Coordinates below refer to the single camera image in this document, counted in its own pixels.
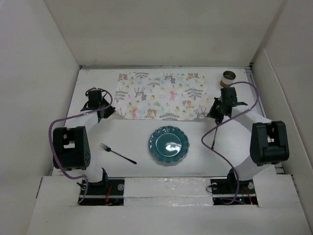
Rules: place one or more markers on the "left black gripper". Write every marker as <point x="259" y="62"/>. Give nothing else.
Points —
<point x="110" y="110"/>

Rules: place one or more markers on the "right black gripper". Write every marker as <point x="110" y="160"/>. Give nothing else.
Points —
<point x="212" y="113"/>

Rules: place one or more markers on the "metal spoon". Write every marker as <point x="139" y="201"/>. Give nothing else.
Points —
<point x="214" y="138"/>

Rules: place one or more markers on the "brown paper cup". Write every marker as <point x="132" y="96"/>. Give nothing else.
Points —
<point x="227" y="79"/>

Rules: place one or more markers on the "black metal fork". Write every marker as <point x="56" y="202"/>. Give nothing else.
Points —
<point x="108" y="149"/>

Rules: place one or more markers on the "animal print cloth napkin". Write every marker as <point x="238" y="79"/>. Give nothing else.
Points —
<point x="162" y="96"/>

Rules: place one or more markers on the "teal scalloped plate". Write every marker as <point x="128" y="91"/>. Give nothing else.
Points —
<point x="169" y="144"/>

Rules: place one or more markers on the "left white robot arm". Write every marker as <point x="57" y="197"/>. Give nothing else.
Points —
<point x="68" y="137"/>

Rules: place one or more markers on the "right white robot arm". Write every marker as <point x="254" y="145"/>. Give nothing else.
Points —
<point x="268" y="143"/>

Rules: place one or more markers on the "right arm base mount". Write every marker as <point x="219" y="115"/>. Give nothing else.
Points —
<point x="227" y="191"/>

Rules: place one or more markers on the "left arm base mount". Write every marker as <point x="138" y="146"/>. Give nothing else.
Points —
<point x="109" y="193"/>

